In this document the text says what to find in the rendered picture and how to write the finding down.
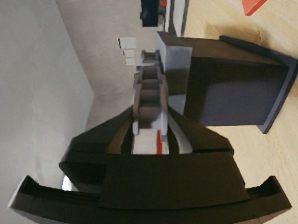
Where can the white chain link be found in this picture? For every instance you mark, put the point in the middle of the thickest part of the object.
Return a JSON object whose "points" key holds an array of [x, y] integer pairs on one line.
{"points": [[149, 55], [150, 100]]}

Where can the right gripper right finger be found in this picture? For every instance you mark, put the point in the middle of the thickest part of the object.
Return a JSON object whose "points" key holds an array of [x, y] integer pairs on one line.
{"points": [[192, 136]]}

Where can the orange flat rectangular block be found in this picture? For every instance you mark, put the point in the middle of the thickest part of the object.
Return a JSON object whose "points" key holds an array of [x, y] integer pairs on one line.
{"points": [[250, 6]]}

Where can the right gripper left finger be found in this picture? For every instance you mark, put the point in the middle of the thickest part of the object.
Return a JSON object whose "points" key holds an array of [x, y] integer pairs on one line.
{"points": [[108, 136]]}

